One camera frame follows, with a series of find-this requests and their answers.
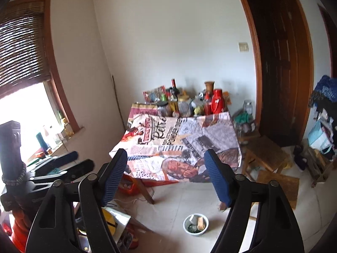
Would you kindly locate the green plastic bag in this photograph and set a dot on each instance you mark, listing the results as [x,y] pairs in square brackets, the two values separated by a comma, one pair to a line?
[242,117]

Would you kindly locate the red thermos flask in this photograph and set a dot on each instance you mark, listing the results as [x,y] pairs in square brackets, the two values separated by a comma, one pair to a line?
[218,101]

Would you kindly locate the tan scrap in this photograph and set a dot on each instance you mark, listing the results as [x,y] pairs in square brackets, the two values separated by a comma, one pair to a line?
[201,222]

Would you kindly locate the green bottle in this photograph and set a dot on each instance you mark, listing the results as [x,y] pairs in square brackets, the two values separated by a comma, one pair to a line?
[163,97]

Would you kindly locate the printed tablecloth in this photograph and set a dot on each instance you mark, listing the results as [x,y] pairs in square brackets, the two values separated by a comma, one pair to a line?
[171,142]

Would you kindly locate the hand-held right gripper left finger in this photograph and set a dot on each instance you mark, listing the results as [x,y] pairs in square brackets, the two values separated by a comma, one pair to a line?
[113,181]

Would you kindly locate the clear bottle yellow label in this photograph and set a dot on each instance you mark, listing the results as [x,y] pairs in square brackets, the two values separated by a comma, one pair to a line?
[172,102]

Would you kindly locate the yellow oil bottle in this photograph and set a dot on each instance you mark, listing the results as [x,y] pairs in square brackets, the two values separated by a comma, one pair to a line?
[69,127]

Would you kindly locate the dark wooden door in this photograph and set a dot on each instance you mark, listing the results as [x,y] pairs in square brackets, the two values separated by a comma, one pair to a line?
[276,71]
[330,39]

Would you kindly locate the wooden window frame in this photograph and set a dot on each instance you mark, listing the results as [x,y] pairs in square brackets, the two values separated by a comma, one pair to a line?
[59,76]

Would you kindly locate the dark green scrap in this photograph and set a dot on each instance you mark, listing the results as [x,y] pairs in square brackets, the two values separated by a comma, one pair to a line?
[193,228]

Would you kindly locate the light switch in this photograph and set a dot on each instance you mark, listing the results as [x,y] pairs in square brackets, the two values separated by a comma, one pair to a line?
[243,47]

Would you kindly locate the glass jar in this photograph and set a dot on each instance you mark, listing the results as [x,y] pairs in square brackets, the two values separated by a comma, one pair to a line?
[248,108]

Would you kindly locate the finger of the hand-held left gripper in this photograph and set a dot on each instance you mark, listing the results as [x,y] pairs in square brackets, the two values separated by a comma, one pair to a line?
[67,156]
[84,164]

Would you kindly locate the blue patterned cloth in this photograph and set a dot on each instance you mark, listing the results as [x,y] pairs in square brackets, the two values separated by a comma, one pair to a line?
[325,89]

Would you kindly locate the black clothes pile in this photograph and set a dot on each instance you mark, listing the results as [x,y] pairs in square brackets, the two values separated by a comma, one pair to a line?
[326,110]

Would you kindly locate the red sauce bottle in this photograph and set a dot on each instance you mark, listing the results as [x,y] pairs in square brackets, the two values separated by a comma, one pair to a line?
[207,105]

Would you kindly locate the wooden stool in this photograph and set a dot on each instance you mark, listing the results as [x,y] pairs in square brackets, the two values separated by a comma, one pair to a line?
[279,187]
[266,152]

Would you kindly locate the dark wine bottle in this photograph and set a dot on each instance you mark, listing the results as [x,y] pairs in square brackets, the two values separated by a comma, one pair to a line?
[173,85]

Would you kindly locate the person's left forearm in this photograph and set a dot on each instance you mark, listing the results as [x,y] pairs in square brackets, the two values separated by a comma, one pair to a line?
[19,224]

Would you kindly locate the brown clay vase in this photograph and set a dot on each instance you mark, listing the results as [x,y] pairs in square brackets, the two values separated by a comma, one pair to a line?
[209,88]

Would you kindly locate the dark teal bottle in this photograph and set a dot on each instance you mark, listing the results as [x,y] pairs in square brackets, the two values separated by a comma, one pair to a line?
[41,141]

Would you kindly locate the yellow-lid plastic jar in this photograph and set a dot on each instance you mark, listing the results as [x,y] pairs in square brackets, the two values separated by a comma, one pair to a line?
[184,106]

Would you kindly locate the black-lid plastic jar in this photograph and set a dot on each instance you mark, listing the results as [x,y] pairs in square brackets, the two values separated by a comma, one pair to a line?
[163,109]

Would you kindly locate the light blue plastic bag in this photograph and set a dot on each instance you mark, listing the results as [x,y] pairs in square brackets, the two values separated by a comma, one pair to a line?
[320,137]

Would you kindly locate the bamboo window blind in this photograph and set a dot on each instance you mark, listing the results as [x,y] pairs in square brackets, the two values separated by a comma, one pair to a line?
[23,39]

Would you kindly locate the red snack bag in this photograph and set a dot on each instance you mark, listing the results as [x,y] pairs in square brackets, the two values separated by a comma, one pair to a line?
[154,93]

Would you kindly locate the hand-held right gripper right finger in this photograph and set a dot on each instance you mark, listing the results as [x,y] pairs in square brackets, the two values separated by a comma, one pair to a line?
[218,181]

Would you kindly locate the custard apple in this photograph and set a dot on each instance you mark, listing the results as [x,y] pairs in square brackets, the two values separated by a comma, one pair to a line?
[198,110]

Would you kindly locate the white ceramic bowl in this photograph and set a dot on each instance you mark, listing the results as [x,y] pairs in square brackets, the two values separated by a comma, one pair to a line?
[187,228]

